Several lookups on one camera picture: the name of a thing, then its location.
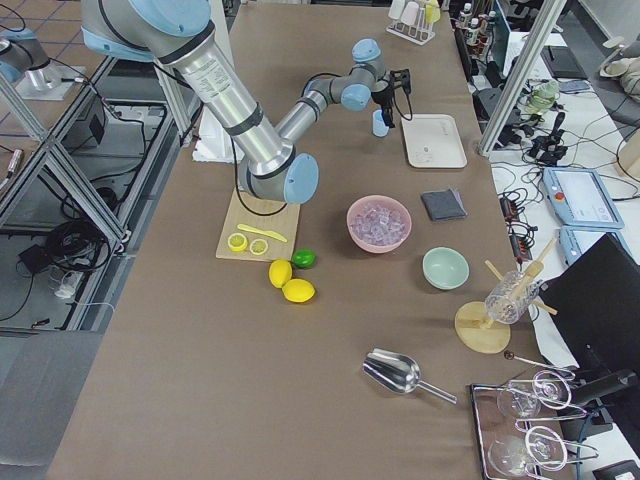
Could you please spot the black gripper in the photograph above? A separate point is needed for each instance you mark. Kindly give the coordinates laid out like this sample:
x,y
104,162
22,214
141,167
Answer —
x,y
384,96

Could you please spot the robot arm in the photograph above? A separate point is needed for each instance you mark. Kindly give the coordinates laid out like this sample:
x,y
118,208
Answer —
x,y
180,35

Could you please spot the light blue cup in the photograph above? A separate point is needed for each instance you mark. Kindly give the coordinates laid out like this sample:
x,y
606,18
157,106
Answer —
x,y
379,127

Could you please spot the pink upturned cup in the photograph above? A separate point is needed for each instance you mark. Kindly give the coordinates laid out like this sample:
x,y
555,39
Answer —
x,y
410,13

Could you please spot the white upturned cup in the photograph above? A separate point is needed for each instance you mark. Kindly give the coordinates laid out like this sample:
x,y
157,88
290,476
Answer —
x,y
396,9

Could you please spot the clear ice cubes pile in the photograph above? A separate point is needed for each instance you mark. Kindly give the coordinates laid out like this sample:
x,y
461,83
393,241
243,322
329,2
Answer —
x,y
379,225

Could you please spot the yellow upturned cup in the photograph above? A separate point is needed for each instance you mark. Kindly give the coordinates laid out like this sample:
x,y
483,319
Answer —
x,y
432,11

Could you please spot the steel ice scoop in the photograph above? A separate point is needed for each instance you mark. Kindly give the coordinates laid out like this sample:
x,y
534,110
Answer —
x,y
400,374

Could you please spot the cream rabbit tray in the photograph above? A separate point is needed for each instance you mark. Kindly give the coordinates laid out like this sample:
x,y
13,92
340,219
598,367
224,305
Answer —
x,y
432,141

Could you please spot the grey folded cloth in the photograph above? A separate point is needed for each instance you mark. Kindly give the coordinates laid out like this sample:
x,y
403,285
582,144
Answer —
x,y
443,205

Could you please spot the pink bowl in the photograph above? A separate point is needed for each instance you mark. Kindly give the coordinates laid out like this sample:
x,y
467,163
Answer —
x,y
386,201

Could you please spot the mint green bowl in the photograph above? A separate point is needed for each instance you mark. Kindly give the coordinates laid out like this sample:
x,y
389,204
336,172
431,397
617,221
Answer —
x,y
445,268

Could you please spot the green lime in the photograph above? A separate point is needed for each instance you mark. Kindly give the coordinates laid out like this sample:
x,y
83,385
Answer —
x,y
303,258

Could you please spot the yellow plastic knife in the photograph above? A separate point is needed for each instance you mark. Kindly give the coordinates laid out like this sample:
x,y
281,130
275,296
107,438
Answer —
x,y
267,233

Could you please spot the wooden cutting board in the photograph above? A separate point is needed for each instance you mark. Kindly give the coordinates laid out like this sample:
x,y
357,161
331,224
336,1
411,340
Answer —
x,y
263,214

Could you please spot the lemon slice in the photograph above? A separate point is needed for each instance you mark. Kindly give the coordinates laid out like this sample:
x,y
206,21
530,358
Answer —
x,y
258,247
237,242

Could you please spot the yellow lemon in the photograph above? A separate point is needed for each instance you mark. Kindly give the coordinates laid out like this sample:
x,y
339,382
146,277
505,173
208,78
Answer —
x,y
298,290
280,272

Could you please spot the teach pendant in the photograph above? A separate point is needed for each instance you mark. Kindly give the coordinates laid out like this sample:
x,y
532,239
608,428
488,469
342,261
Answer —
x,y
576,240
579,197

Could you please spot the textured clear glass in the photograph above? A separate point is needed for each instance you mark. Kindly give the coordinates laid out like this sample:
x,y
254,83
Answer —
x,y
511,297

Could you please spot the wooden glass stand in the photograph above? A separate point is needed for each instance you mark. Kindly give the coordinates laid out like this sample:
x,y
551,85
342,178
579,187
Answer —
x,y
484,326

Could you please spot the wine glass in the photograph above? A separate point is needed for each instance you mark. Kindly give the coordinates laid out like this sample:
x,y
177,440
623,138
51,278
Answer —
x,y
525,398
539,452

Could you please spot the white wire cup rack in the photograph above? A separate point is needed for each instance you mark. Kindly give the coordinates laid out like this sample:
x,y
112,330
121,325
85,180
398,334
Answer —
x,y
419,34

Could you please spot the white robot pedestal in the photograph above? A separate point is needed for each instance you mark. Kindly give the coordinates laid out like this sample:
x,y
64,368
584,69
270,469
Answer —
x,y
213,143

